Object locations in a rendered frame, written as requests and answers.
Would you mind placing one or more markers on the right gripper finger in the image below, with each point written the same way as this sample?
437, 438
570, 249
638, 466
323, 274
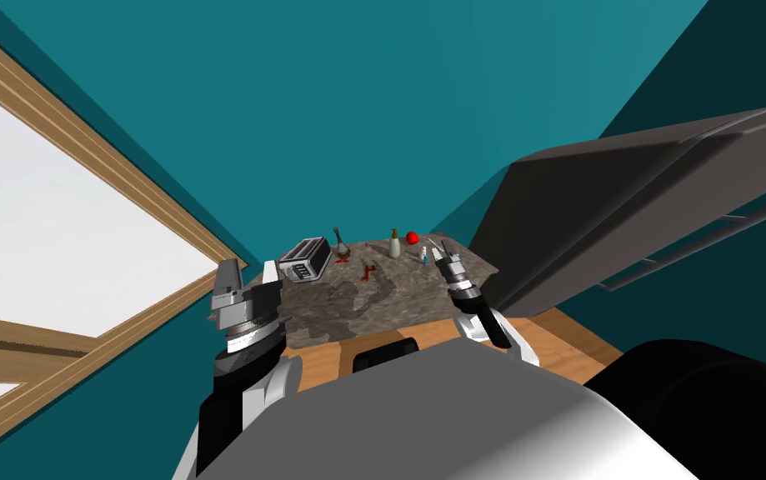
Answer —
434, 248
446, 249

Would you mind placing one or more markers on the red utensil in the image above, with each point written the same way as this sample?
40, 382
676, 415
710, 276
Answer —
368, 272

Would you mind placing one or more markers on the wooden framed window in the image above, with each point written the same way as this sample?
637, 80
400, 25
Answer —
42, 226

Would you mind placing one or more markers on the pale green bottle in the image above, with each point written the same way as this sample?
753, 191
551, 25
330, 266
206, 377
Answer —
394, 248

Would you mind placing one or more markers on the small white blue shaker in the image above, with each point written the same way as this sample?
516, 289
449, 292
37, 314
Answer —
424, 255

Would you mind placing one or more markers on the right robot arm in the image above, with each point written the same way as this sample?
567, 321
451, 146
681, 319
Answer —
702, 400

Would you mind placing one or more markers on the brown glass bottle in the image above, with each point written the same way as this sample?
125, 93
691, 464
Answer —
342, 250

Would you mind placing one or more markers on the dark grey fridge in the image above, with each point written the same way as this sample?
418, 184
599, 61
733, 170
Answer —
596, 213

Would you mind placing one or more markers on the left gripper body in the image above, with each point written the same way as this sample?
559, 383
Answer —
249, 308

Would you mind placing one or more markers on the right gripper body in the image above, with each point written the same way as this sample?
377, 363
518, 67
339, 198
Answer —
450, 268

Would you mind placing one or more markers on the wooden counter cabinet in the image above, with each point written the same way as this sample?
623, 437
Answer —
319, 366

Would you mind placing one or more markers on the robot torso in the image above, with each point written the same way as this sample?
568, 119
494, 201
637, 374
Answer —
449, 420

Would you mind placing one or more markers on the red apple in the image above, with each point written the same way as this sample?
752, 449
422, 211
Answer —
412, 238

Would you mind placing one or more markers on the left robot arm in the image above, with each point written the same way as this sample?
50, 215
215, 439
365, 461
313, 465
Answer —
229, 400

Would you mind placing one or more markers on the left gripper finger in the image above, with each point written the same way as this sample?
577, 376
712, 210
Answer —
270, 273
229, 276

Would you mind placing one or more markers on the silver toaster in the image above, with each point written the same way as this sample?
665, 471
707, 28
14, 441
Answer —
304, 260

